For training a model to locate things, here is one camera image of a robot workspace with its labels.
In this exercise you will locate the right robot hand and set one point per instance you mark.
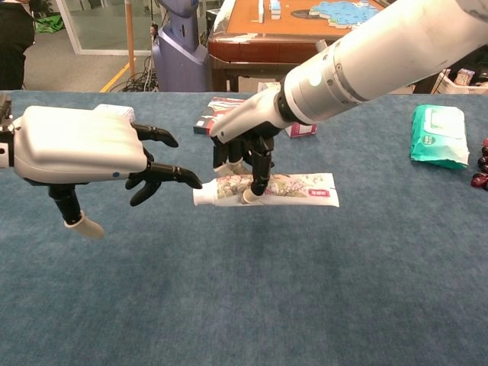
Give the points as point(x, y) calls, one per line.
point(248, 118)

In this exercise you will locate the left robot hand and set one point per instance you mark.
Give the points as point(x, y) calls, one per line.
point(76, 145)

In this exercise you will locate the floral toothpaste tube white cap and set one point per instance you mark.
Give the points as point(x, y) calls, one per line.
point(297, 187)

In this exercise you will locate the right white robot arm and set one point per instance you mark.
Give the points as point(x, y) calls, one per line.
point(381, 49)

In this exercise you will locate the long floral toothpaste carton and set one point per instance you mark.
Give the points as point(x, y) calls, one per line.
point(303, 130)

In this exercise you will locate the black red patterned box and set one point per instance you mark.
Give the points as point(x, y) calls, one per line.
point(217, 108)

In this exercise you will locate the small clear plastic box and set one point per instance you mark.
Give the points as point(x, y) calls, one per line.
point(122, 111)

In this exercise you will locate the brown mahjong table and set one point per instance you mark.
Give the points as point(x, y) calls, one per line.
point(248, 49)

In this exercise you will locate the person in dark clothes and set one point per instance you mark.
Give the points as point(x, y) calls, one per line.
point(13, 45)

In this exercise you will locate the wooden pole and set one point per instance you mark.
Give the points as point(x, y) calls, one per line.
point(130, 38)

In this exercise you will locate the blue mahjong tile pile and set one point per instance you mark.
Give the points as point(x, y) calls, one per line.
point(339, 11)

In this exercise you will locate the blue felt table cover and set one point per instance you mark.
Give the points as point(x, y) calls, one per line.
point(267, 286)

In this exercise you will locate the green wet wipes pack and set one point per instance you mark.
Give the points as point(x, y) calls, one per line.
point(438, 141)

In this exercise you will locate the white storage basket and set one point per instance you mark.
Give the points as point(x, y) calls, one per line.
point(450, 87)

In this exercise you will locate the purple grape bunch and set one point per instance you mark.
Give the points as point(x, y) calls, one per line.
point(481, 179)

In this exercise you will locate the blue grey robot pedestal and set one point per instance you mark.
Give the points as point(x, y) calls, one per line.
point(179, 57)

